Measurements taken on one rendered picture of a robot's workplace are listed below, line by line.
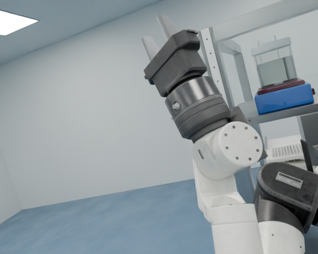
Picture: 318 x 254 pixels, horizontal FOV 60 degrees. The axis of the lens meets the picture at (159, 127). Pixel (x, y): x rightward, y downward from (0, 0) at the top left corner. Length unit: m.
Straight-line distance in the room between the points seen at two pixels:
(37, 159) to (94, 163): 1.23
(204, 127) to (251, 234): 0.16
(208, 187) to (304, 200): 0.19
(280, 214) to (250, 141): 0.20
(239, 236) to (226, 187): 0.10
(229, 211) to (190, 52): 0.25
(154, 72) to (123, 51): 4.31
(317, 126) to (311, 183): 0.57
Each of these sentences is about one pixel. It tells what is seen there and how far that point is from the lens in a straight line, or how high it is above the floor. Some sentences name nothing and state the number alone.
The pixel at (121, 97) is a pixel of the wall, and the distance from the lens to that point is 4.82.
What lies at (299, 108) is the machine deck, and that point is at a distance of 1.14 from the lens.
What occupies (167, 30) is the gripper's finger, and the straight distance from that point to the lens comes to 0.49.
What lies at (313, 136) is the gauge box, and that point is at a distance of 1.16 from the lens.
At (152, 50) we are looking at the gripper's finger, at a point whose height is 1.60.
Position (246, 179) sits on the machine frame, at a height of 1.11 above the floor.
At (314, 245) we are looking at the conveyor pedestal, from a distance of 1.51.
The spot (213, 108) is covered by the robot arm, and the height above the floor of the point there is 1.47.
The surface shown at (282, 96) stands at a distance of 1.06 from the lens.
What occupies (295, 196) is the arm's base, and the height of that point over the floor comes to 1.27.
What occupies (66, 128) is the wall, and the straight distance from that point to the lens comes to 5.44.
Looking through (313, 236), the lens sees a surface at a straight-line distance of 1.36.
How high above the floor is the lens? 1.52
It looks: 6 degrees down
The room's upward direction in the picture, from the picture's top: 16 degrees counter-clockwise
